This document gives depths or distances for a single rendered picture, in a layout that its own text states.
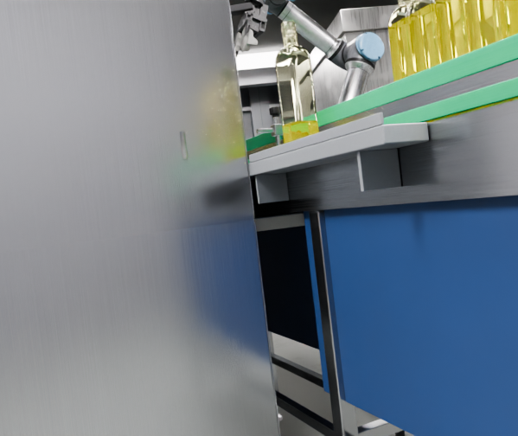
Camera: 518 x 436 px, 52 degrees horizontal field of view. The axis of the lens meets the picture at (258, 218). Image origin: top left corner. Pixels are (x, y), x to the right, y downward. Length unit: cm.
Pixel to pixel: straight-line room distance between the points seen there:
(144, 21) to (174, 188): 36
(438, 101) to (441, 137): 6
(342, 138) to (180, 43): 48
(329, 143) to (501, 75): 29
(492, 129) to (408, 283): 33
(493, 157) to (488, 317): 24
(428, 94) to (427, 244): 24
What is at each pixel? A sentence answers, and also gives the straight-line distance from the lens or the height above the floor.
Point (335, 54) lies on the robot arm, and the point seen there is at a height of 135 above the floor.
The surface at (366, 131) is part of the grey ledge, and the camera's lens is 85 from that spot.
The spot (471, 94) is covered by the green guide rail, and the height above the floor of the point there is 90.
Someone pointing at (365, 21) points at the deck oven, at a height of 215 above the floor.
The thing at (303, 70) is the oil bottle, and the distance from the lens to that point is 111.
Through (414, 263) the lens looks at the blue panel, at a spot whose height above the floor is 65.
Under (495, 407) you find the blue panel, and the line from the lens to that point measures 92.
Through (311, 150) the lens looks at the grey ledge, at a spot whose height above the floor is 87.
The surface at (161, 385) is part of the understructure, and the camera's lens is 119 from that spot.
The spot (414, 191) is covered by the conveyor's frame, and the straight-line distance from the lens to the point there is 91.
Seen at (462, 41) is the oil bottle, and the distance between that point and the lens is 89.
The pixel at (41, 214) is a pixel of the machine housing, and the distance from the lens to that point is 111.
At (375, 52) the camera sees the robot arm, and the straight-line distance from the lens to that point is 218.
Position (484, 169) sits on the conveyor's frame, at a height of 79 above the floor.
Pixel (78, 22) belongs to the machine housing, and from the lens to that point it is 120.
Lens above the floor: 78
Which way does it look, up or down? 1 degrees down
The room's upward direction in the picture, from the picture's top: 7 degrees counter-clockwise
